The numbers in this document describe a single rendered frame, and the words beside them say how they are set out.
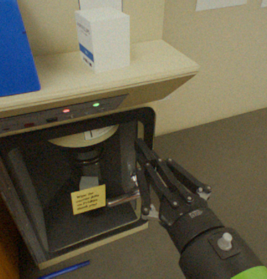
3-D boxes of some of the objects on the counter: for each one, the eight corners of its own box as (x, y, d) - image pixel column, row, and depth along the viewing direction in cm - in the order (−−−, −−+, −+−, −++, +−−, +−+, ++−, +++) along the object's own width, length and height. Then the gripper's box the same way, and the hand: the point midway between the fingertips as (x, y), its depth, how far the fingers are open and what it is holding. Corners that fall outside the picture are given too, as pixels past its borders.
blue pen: (35, 279, 68) (34, 278, 67) (89, 261, 72) (89, 259, 71) (35, 284, 67) (34, 282, 67) (89, 264, 71) (89, 263, 70)
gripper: (250, 214, 36) (166, 121, 52) (165, 248, 32) (106, 136, 49) (236, 242, 40) (163, 149, 57) (161, 275, 37) (109, 164, 54)
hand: (144, 154), depth 51 cm, fingers closed
